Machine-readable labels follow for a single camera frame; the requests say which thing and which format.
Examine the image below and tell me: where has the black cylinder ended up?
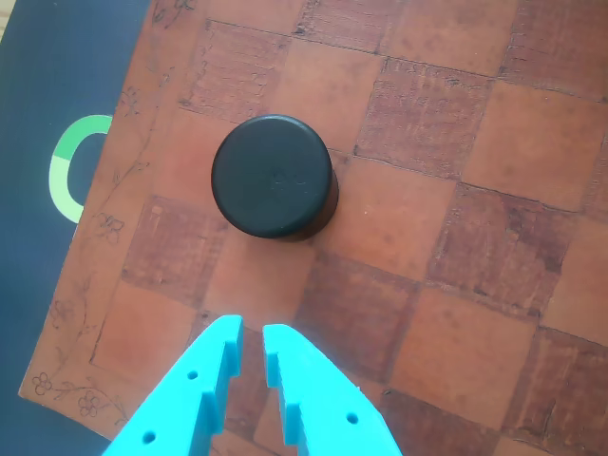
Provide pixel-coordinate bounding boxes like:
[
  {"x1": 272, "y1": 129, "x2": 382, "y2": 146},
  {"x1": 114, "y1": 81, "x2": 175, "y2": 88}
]
[{"x1": 210, "y1": 113, "x2": 341, "y2": 242}]

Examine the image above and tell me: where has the brown leather chessboard mat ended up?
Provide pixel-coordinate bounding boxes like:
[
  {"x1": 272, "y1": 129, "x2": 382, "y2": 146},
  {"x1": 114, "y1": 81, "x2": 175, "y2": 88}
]
[{"x1": 17, "y1": 0, "x2": 608, "y2": 456}]

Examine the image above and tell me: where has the green ring sticker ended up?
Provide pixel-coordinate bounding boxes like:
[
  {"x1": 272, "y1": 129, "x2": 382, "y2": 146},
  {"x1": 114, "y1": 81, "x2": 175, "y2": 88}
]
[{"x1": 48, "y1": 113, "x2": 114, "y2": 224}]

